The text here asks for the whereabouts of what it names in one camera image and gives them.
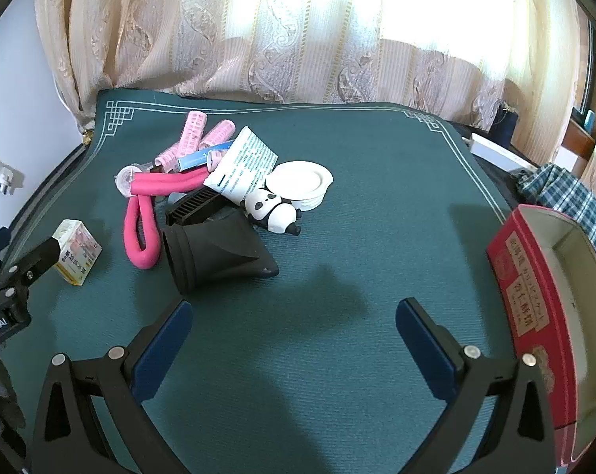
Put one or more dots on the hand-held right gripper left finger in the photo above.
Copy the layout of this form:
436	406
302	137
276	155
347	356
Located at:
162	350

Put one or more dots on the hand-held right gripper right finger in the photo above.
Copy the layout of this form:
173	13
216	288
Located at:
426	350

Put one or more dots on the small yellow and white box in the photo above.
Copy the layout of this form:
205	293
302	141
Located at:
76	254

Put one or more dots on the black hair dryer nozzle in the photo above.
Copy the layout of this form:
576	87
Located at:
214	252

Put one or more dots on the red tin box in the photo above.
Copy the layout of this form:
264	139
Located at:
530	296

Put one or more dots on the clear round plastic case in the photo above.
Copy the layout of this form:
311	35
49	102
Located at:
129	180

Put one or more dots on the pink foam bendy curler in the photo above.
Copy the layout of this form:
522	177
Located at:
147	187

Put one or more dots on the black comb attachment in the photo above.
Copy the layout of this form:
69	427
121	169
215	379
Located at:
192	210

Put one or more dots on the pink hair roller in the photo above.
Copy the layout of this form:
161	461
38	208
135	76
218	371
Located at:
215	160
218	133
172	154
194	131

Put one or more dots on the panda toy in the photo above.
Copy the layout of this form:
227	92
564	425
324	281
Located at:
273	212

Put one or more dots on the blue and white medicine box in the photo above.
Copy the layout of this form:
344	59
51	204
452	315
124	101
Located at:
197	159

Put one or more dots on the white round lid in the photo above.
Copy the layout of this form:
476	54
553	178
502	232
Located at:
300	180

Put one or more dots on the gold curtain tassel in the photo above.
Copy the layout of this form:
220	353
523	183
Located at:
87	137

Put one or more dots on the green desk mat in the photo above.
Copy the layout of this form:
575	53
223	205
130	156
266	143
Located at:
352	237

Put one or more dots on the blue plaid cloth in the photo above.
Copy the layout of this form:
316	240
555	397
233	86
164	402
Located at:
569	197

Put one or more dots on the white power strip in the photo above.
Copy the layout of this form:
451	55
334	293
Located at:
498	150

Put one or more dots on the small teal container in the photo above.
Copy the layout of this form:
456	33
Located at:
590	121

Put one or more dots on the wooden window frame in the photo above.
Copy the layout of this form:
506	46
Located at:
581	133

